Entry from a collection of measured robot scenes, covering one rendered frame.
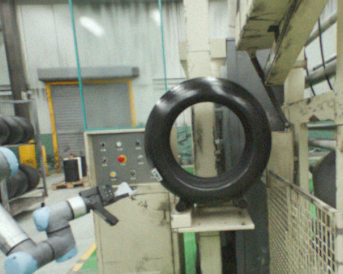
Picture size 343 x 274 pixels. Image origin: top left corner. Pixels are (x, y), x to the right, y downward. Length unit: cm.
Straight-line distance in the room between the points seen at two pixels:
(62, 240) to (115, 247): 102
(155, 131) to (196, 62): 55
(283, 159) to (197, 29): 83
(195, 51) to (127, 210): 108
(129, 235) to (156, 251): 21
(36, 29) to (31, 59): 97
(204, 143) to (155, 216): 64
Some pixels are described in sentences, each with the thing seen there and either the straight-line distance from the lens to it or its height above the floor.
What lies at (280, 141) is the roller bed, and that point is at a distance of 158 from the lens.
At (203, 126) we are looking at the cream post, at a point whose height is 126.
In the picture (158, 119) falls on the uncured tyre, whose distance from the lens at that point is 124.
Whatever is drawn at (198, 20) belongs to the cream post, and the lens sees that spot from 170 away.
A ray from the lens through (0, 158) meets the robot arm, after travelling 125.
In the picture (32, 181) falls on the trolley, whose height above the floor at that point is 54.
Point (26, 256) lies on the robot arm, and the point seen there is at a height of 91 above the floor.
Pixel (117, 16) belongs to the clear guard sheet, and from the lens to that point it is 206.
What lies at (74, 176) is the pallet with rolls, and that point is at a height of 28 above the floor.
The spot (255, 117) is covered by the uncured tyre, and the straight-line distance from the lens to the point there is 124.
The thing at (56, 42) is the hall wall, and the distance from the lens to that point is 1153.
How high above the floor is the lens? 124
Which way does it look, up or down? 7 degrees down
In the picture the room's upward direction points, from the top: 3 degrees counter-clockwise
